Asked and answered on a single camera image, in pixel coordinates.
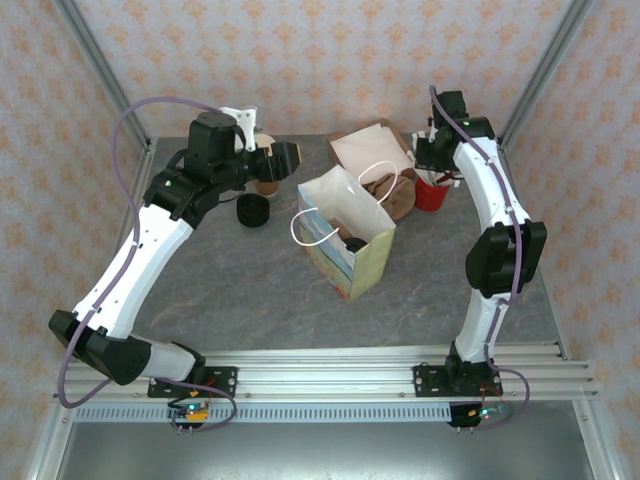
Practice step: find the stack of pulp cup carriers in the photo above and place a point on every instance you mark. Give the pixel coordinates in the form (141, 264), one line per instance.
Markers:
(395, 195)

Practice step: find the single pulp cup carrier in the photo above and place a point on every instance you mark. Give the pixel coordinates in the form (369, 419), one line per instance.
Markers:
(345, 233)

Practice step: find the black plastic cup lid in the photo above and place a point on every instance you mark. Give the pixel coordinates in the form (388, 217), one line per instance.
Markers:
(355, 245)

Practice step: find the pale yellow paper bag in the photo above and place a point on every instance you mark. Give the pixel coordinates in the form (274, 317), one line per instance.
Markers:
(370, 265)

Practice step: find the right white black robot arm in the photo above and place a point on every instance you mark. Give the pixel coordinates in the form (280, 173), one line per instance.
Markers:
(480, 170)

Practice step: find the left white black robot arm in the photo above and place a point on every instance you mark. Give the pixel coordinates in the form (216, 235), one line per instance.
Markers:
(145, 260)

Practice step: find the stack of paper cups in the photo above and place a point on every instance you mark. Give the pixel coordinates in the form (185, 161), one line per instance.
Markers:
(267, 187)

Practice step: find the red cup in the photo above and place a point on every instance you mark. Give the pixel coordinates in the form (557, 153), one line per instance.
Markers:
(432, 197)

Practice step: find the brown cardboard box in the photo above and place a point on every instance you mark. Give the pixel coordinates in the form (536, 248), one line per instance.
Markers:
(397, 132)

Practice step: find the stack of black lids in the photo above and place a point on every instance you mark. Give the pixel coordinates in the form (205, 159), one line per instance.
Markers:
(252, 211)

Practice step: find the white paper napkins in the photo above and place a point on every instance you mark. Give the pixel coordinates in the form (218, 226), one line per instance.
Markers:
(370, 147)

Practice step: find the small circuit board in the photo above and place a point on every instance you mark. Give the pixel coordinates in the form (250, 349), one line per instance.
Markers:
(192, 412)
(487, 412)

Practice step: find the aluminium side rail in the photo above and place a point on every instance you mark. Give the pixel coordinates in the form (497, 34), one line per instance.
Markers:
(550, 310)
(125, 235)

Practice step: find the aluminium frame post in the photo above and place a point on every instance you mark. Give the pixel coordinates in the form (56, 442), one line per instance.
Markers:
(100, 65)
(545, 65)

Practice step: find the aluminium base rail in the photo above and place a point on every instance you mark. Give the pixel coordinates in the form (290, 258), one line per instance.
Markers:
(325, 380)

